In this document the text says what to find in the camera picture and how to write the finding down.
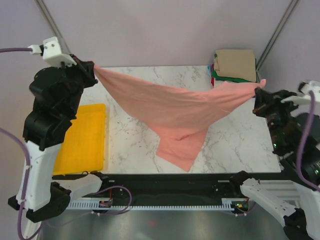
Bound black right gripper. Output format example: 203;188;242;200
251;86;302;150

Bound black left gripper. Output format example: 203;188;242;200
58;53;100;115

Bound pink t shirt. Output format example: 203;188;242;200
94;65;267;172

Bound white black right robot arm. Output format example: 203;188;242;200
229;87;320;240

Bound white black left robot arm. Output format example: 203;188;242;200
8;55;110;223

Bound beige folded t shirt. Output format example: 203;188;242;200
213;49;257;83

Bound red folded t shirt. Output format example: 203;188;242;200
210;63;215;88

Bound green folded t shirt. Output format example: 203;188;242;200
210;52;256;85

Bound cyan folded t shirt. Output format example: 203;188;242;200
207;64;213;76

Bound yellow plastic tray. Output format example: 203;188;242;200
53;103;107;176

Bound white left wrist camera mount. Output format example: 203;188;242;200
28;36;77;68

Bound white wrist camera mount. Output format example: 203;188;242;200
28;36;77;68
280;80;320;106

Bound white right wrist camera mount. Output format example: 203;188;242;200
280;80;320;106

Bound left aluminium frame post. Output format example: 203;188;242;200
34;0;71;54

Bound aluminium frame post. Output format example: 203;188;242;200
34;0;71;54
255;0;300;72

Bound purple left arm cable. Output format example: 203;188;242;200
0;47;35;240

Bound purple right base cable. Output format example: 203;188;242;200
231;199;258;218

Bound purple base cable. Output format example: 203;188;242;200
231;199;258;218
91;184;133;217

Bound white slotted cable duct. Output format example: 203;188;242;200
66;197;249;211

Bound right aluminium frame post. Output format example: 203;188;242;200
255;0;300;72

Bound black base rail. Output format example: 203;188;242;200
85;173;247;205

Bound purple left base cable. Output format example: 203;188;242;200
91;184;133;217

